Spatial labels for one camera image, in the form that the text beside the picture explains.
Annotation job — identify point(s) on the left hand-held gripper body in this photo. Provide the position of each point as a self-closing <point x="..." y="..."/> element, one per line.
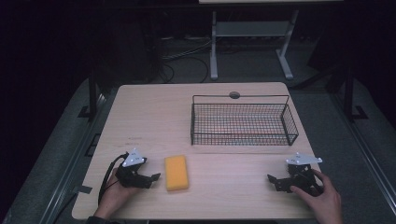
<point x="130" y="174"/>

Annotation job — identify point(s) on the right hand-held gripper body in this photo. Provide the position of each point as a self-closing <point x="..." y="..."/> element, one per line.
<point x="301" y="174"/>

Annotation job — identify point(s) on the yellow sponge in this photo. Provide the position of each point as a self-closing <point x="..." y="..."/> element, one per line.
<point x="176" y="172"/>

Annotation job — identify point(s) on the person's left hand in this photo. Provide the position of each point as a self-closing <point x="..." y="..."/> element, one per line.
<point x="113" y="194"/>

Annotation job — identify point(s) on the person's right hand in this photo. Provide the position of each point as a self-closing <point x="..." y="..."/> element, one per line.
<point x="323" y="202"/>

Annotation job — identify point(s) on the wooden table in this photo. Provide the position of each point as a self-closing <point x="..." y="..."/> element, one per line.
<point x="149" y="124"/>

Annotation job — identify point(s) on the person's left dark sleeve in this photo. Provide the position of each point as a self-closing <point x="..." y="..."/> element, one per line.
<point x="102" y="220"/>

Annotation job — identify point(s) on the grey table grommet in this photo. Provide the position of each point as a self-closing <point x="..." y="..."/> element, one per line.
<point x="234" y="95"/>

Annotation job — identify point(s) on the black metal stand post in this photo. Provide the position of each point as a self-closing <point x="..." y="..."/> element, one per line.
<point x="92" y="96"/>
<point x="349" y="93"/>

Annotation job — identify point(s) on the white metal desk frame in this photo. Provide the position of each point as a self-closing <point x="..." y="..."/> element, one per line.
<point x="252" y="29"/>

